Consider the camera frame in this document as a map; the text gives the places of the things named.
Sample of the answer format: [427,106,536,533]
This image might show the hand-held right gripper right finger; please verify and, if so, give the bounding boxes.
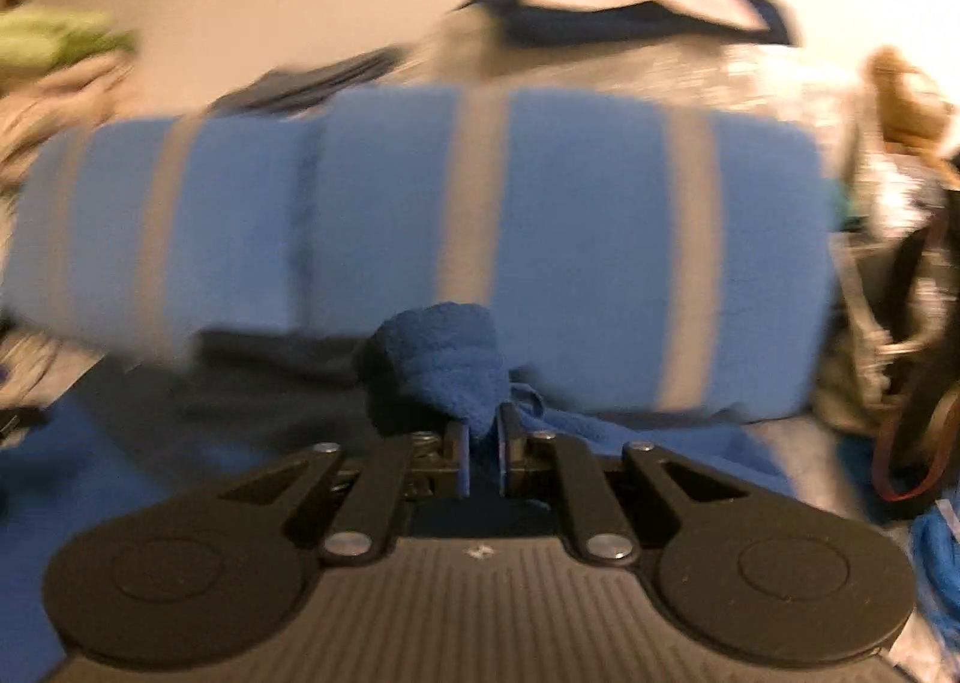
[496,404,751,568]

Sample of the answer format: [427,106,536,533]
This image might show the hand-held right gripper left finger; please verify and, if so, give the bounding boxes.
[221,420,472,568]

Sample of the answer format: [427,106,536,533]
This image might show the dark blue fleece pants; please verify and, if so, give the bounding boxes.
[0,302,800,654]

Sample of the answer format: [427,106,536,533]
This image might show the blue striped blanket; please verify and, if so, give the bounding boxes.
[0,85,835,423]

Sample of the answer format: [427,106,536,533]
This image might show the dark striped cloth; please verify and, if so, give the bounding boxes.
[214,47,410,118]

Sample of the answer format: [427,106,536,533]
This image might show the navy and pink cloth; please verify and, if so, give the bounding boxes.
[457,0,800,48]

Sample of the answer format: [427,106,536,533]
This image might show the bright blue cloth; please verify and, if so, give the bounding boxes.
[907,503,960,643]

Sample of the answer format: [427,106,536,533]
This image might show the white quilted bed cover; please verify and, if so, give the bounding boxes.
[412,15,871,151]

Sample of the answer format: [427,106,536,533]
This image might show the beige cloth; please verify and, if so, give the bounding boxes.
[0,53,140,204]

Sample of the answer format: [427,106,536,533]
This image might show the brown plush toy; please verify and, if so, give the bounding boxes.
[866,47,960,185]

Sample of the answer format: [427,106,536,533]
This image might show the green cloth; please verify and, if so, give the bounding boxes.
[0,8,140,80]

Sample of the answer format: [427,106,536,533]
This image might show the dark bag with strap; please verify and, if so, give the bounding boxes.
[814,188,960,504]

